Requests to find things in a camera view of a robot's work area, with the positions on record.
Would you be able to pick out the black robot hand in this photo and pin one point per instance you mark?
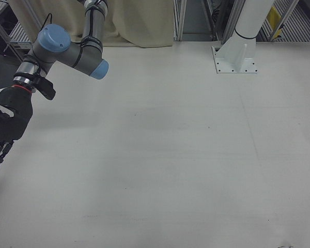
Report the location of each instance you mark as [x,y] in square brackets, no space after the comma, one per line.
[11,115]

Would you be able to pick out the aluminium frame post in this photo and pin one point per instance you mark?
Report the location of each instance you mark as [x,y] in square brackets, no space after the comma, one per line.
[178,19]

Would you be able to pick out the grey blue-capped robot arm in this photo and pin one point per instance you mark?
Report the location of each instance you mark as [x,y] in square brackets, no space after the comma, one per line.
[67,51]

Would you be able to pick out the white pillar with base plate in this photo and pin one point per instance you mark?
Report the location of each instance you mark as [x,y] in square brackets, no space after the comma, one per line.
[241,38]

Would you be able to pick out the grey metal shelf rack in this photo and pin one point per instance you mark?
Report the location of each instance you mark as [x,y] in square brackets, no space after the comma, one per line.
[7,33]

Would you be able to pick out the beige curtain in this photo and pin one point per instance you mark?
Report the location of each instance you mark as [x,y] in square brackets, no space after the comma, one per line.
[142,20]

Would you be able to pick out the yellow tag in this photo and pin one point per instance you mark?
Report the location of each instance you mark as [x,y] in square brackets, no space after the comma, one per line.
[273,16]

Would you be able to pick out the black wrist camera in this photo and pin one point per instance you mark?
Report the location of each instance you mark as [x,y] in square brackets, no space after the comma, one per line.
[45,87]

